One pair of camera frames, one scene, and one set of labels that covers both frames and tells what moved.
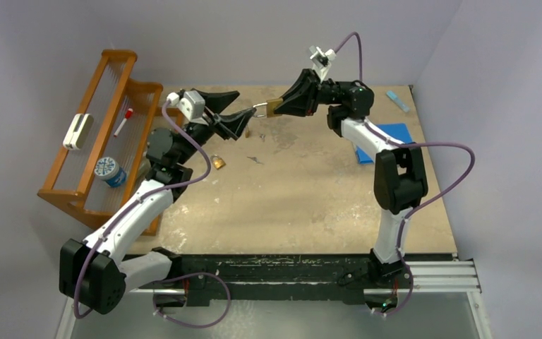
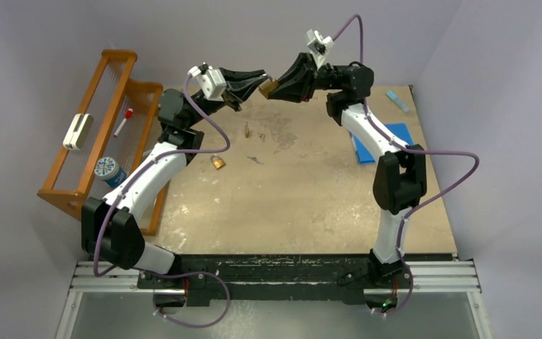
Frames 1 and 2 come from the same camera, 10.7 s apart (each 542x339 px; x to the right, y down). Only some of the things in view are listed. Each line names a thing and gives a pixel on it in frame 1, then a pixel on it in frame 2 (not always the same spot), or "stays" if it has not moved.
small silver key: [255, 159] stays
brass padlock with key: [271, 104] → [267, 86]
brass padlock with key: [218, 162] stays
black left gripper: [231, 125] → [241, 89]
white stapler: [78, 131] stays
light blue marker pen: [398, 100] stays
